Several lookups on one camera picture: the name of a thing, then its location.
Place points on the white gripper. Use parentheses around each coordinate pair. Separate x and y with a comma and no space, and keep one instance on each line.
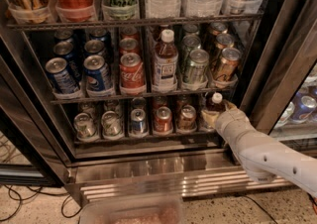
(229,121)

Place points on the tea bottle white cap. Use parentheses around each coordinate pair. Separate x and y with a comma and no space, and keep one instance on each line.
(213,102)

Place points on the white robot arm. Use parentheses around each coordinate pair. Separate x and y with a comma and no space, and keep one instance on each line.
(262,157)

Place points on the orange can bottom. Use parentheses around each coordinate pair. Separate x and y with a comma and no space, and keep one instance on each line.
(186,120)

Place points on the red can bottom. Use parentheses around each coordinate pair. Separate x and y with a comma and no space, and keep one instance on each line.
(163,121)

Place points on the fridge glass door right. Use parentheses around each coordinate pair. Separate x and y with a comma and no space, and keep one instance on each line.
(293,65)

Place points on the tea bottle middle shelf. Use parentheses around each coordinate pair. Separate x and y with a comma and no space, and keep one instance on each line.
(165,62)

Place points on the blue silver can bottom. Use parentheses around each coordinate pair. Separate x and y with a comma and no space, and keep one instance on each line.
(138,122)

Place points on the gold can middle front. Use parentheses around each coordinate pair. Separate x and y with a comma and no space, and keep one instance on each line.
(225,67)

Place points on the green can middle front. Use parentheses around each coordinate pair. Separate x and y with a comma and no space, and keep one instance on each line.
(194,72)

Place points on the blue can behind glass door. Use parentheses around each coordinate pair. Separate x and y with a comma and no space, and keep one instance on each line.
(303,107)

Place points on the red coca-cola can middle front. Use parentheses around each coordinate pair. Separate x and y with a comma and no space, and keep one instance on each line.
(132,74)

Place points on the blue pepsi can front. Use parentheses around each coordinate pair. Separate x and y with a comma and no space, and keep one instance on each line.
(98,77)

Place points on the clear plastic bin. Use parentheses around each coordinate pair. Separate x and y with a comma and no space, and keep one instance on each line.
(143,209)

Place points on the silver can bottom left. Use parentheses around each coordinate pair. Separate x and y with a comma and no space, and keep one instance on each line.
(86,130)

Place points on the blue can front left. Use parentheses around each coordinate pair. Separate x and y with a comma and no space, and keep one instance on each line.
(64,84)

